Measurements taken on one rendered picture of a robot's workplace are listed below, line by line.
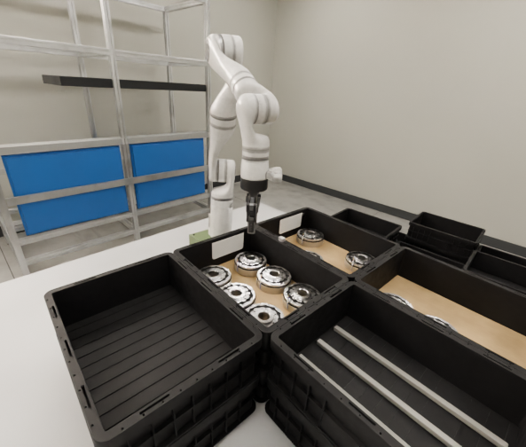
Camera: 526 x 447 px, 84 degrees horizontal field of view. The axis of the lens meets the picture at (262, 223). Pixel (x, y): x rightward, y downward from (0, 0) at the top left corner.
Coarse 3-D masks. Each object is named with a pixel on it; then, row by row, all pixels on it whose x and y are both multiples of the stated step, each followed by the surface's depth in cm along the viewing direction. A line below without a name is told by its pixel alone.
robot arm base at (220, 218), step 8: (216, 200) 117; (232, 200) 121; (216, 208) 118; (224, 208) 118; (208, 216) 124; (216, 216) 120; (224, 216) 120; (208, 224) 125; (216, 224) 121; (224, 224) 121; (208, 232) 127; (216, 232) 122; (224, 232) 123
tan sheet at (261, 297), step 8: (224, 264) 95; (232, 264) 96; (232, 272) 92; (232, 280) 88; (240, 280) 88; (248, 280) 88; (256, 288) 85; (256, 296) 82; (264, 296) 82; (272, 296) 82; (280, 296) 82; (272, 304) 79; (280, 304) 79; (288, 312) 77
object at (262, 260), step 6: (246, 252) 97; (252, 252) 97; (240, 258) 93; (258, 258) 94; (264, 258) 94; (240, 264) 90; (246, 264) 90; (252, 264) 91; (258, 264) 91; (264, 264) 92
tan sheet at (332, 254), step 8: (288, 240) 113; (304, 248) 108; (312, 248) 108; (320, 248) 109; (328, 248) 109; (336, 248) 109; (328, 256) 104; (336, 256) 104; (344, 256) 104; (336, 264) 99; (352, 272) 96
